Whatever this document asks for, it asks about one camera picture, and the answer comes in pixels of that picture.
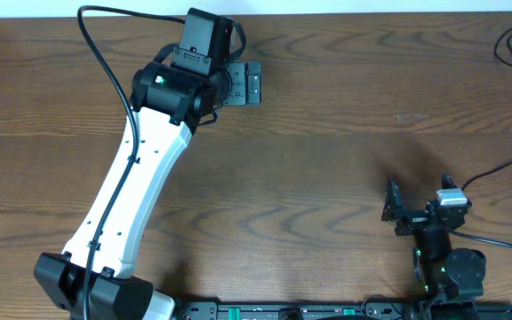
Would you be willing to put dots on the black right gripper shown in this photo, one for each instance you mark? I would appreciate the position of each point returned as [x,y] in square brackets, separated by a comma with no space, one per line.
[394,211]

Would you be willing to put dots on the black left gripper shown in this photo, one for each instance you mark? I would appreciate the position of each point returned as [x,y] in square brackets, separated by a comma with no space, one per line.
[242,95]

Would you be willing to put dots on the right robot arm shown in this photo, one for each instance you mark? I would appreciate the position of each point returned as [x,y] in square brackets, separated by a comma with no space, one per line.
[449,276]

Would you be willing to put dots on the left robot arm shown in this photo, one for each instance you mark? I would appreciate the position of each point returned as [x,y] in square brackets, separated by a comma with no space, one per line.
[92,278]

